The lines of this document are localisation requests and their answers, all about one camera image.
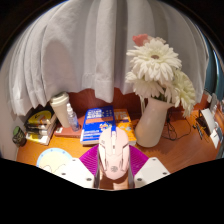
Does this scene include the round blue-rimmed mouse pad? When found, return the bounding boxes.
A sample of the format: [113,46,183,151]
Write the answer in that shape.
[35,147,74,174]

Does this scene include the white curtain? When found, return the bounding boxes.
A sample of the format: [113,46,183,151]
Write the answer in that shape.
[6,0,209,116]

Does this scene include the blue book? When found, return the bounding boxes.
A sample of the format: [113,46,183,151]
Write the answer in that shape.
[79,105,117,146]

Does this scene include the orange book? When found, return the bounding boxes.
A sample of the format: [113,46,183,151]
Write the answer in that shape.
[113,108,138,147]

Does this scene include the white box device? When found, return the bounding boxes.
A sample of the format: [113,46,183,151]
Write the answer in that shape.
[200,108,218,135]

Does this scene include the red-brown book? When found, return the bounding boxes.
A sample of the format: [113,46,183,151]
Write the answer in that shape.
[54,114,86,139]

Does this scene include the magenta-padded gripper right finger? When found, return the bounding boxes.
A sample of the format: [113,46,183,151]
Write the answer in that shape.
[128,144,171,189]

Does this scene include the green mug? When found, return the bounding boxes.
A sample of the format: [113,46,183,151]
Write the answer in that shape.
[12,125,28,148]

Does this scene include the cream ceramic vase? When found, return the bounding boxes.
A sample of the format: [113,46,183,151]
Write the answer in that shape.
[134,96,175,148]

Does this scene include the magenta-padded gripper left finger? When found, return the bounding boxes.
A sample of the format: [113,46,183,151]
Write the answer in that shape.
[54,144,101,189]

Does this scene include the white flower bunch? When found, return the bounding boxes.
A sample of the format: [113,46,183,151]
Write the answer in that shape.
[124,33,197,118]

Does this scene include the clear spray bottle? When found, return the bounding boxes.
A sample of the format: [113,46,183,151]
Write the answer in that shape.
[65,103,81,132]

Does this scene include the pink computer mouse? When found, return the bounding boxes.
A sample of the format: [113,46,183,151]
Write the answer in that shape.
[97,126,131,181]

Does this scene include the white lidded tumbler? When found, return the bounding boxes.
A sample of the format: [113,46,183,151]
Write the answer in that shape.
[49,91,73,129]

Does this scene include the black cable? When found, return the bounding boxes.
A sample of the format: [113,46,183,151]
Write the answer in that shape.
[161,109,194,142]

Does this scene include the yellow and white book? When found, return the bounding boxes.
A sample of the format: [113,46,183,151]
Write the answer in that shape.
[25,129,56,146]

